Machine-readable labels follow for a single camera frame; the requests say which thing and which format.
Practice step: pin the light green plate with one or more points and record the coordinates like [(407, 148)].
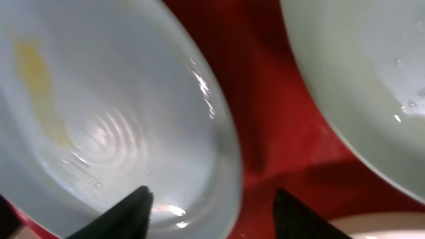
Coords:
[(363, 64)]

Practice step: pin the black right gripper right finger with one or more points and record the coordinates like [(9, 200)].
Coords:
[(294, 220)]

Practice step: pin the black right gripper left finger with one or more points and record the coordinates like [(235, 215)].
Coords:
[(128, 219)]

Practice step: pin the red plastic tray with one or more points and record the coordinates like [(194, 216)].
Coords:
[(284, 139)]

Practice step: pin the white plate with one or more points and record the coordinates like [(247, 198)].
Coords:
[(385, 225)]

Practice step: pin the light blue plate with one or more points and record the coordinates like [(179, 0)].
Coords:
[(100, 97)]

